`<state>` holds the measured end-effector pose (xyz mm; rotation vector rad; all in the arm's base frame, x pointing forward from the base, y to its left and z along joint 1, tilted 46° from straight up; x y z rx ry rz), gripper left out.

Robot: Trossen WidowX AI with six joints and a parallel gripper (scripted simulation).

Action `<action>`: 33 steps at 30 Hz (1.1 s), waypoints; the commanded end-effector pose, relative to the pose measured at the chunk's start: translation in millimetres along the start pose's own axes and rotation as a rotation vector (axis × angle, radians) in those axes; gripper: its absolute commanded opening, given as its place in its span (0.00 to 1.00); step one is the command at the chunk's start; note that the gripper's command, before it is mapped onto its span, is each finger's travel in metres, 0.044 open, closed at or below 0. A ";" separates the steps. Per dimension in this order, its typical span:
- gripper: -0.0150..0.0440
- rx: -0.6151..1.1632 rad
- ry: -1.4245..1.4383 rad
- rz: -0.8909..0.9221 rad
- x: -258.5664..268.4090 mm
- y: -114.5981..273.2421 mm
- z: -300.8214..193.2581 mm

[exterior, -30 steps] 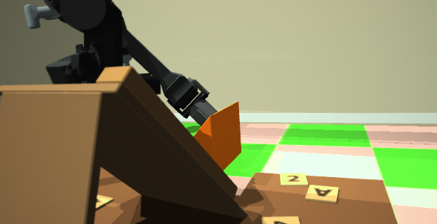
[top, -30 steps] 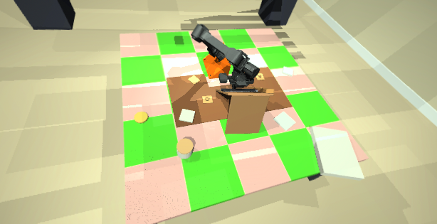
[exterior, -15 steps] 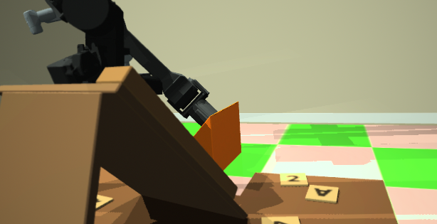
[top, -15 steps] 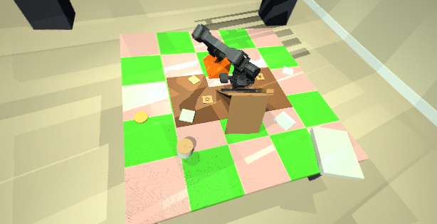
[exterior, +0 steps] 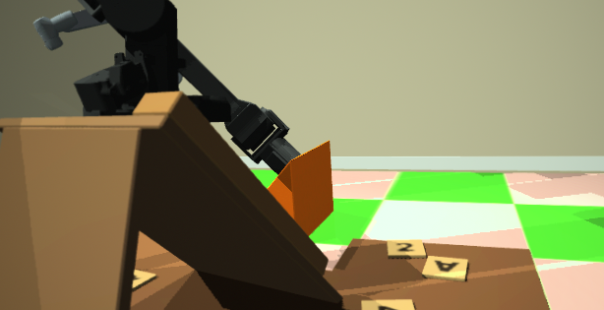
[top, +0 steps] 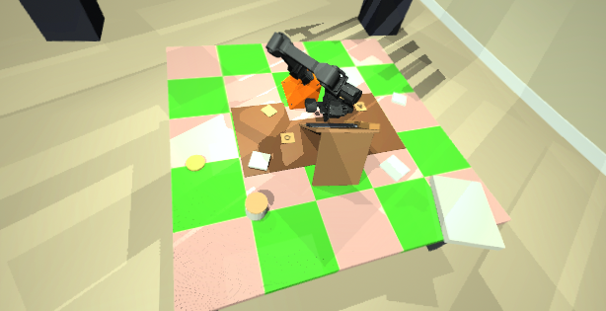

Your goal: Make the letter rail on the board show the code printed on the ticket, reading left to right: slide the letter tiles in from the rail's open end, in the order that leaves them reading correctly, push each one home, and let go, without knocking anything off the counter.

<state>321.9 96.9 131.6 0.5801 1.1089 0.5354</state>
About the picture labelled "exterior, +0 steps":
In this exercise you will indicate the yellow letter tile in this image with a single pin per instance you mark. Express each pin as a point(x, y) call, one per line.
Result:
point(406, 248)
point(445, 268)
point(396, 304)

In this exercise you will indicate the tan tile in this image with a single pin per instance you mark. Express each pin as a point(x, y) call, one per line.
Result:
point(141, 278)

